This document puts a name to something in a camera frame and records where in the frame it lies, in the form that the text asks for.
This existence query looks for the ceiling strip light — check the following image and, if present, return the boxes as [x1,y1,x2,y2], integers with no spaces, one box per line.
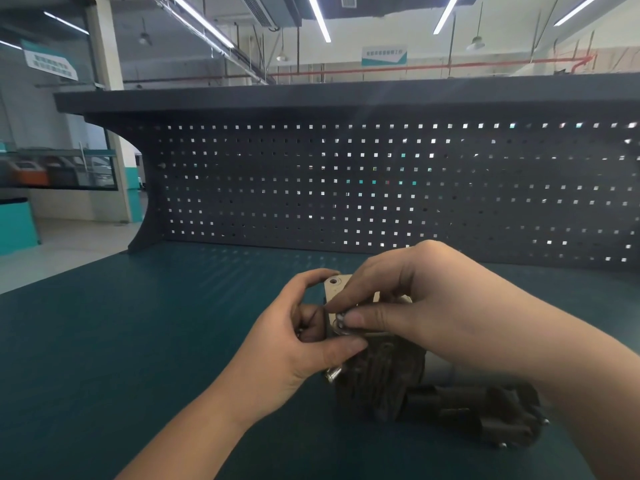
[432,0,461,36]
[43,12,90,36]
[306,0,332,43]
[170,0,236,49]
[553,0,602,27]

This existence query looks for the person's right forearm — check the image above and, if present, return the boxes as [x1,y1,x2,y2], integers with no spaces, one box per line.
[472,287,640,480]

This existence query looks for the ribbed motor with beige plate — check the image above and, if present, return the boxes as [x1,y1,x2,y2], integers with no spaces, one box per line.
[322,275,427,421]

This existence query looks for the glass partition window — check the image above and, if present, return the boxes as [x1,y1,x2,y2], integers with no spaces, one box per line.
[0,145,119,191]

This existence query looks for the metal ceiling cable tray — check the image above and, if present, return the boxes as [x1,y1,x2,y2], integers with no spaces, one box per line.
[147,0,273,86]

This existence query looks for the ceiling air conditioner unit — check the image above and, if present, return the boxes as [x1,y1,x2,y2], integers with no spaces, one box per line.
[239,0,282,31]

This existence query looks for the white building column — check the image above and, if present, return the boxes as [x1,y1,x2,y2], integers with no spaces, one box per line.
[85,0,135,225]

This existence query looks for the white and teal hanging sign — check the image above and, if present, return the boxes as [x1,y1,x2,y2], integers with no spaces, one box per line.
[21,40,79,81]
[360,45,409,66]

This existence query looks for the person's left hand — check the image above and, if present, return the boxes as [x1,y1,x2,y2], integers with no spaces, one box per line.
[220,269,369,428]

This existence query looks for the person's left forearm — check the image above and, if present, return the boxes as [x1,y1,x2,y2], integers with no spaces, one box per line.
[114,390,251,480]

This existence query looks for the dark grey workbench shelf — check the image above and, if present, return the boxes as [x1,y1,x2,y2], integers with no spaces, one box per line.
[54,72,640,131]

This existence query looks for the red ceiling pipe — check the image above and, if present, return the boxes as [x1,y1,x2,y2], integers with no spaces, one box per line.
[270,55,597,79]

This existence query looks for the dark grey pegboard panel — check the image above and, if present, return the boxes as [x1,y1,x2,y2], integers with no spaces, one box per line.
[127,115,640,271]

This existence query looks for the black mechanical part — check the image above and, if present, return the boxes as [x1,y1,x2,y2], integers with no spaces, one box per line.
[400,381,552,451]

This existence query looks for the person's right hand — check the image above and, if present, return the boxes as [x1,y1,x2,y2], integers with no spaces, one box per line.
[325,240,521,378]

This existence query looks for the teal cabinet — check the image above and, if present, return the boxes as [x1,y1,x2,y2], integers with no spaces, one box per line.
[0,197,42,256]

